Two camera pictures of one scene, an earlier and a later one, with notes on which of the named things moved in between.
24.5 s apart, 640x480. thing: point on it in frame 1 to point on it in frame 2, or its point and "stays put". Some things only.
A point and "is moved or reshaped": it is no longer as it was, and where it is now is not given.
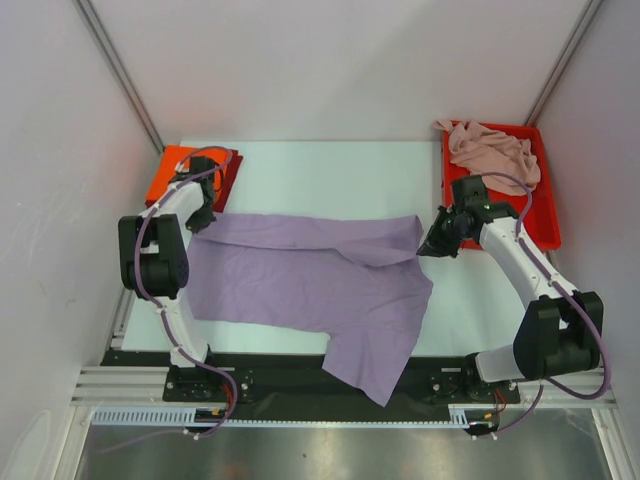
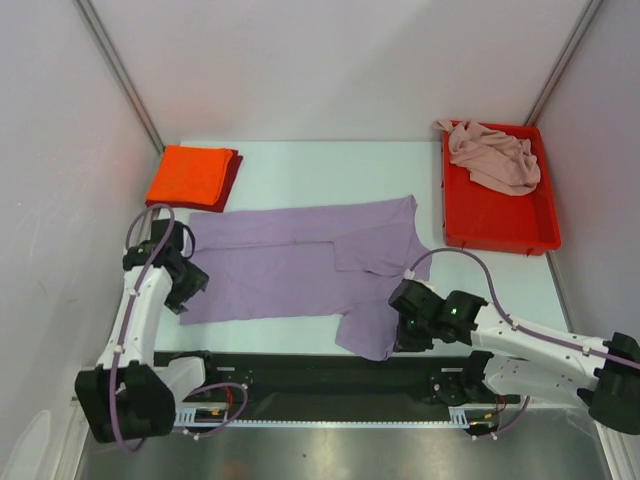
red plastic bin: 544,211 stays put
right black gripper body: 439,234 to 409,335
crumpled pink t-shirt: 481,150 stays put
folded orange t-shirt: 173,155 stays put
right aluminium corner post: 562,63 stays put
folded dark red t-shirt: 233,165 stays put
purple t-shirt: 352,276 is moved or reshaped
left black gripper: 196,224 to 196,280
